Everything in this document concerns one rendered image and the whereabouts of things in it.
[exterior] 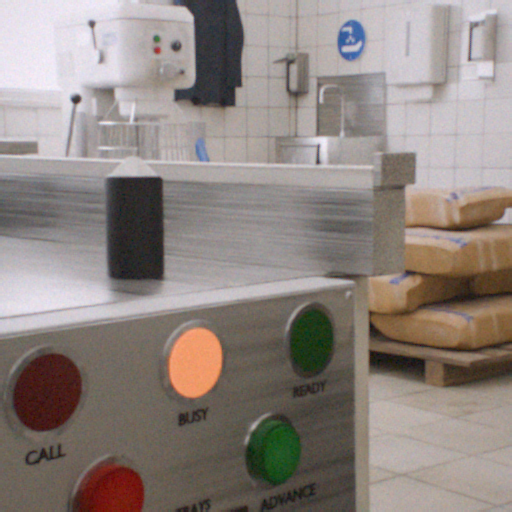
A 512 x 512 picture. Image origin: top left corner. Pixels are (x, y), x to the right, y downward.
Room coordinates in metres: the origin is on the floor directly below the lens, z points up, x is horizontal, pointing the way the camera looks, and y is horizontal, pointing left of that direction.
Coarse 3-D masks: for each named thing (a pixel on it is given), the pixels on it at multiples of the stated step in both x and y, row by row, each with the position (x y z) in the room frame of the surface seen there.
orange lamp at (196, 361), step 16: (192, 336) 0.52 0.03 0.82; (208, 336) 0.53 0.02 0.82; (176, 352) 0.52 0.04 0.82; (192, 352) 0.52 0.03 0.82; (208, 352) 0.53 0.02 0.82; (176, 368) 0.52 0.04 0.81; (192, 368) 0.52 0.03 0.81; (208, 368) 0.53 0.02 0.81; (176, 384) 0.52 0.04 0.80; (192, 384) 0.52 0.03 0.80; (208, 384) 0.53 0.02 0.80
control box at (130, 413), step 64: (0, 320) 0.49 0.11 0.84; (64, 320) 0.49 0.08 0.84; (128, 320) 0.50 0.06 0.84; (192, 320) 0.53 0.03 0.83; (256, 320) 0.56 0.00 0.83; (0, 384) 0.46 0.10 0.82; (128, 384) 0.50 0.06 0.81; (256, 384) 0.56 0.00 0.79; (320, 384) 0.59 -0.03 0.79; (0, 448) 0.46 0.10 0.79; (64, 448) 0.48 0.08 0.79; (128, 448) 0.50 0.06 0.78; (192, 448) 0.53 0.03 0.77; (320, 448) 0.59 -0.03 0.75
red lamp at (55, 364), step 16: (32, 368) 0.46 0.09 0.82; (48, 368) 0.47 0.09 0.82; (64, 368) 0.47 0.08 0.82; (32, 384) 0.46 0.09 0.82; (48, 384) 0.47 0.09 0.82; (64, 384) 0.47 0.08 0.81; (80, 384) 0.48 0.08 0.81; (16, 400) 0.46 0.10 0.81; (32, 400) 0.46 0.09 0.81; (48, 400) 0.47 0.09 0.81; (64, 400) 0.47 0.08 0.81; (32, 416) 0.46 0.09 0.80; (48, 416) 0.47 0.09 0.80; (64, 416) 0.47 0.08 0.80
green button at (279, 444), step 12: (264, 432) 0.55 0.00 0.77; (276, 432) 0.55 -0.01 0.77; (288, 432) 0.56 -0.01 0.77; (252, 444) 0.55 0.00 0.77; (264, 444) 0.55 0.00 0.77; (276, 444) 0.55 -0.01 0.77; (288, 444) 0.56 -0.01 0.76; (300, 444) 0.57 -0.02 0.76; (252, 456) 0.55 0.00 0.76; (264, 456) 0.55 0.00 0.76; (276, 456) 0.55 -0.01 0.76; (288, 456) 0.56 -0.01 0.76; (252, 468) 0.55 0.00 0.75; (264, 468) 0.55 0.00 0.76; (276, 468) 0.55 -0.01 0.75; (288, 468) 0.56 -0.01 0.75; (264, 480) 0.55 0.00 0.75; (276, 480) 0.55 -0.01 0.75
